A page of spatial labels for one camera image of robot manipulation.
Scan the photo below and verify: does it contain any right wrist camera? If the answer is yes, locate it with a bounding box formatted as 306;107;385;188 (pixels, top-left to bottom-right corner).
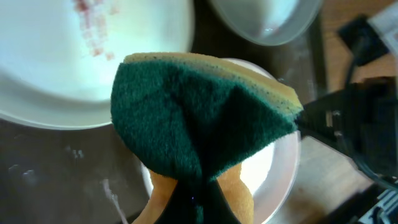
368;1;398;58

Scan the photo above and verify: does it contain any white plate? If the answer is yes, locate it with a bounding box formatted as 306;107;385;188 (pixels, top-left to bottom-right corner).
140;57;302;224
210;0;323;46
1;0;195;129

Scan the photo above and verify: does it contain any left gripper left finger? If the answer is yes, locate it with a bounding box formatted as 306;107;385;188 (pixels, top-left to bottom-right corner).
155;182;197;224

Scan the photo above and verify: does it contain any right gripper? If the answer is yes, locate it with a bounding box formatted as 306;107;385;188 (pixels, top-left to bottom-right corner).
295;77;397;190

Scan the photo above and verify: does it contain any green yellow sponge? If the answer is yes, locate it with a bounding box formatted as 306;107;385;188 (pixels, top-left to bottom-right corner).
111;52;303;223

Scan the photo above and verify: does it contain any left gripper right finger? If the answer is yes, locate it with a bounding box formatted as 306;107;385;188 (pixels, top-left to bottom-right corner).
199;180;240;224

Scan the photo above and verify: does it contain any white plate bottom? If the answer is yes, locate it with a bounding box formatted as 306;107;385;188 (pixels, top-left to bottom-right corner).
140;57;302;224

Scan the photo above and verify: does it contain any large brown serving tray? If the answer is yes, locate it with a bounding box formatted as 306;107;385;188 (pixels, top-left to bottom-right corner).
1;1;327;223

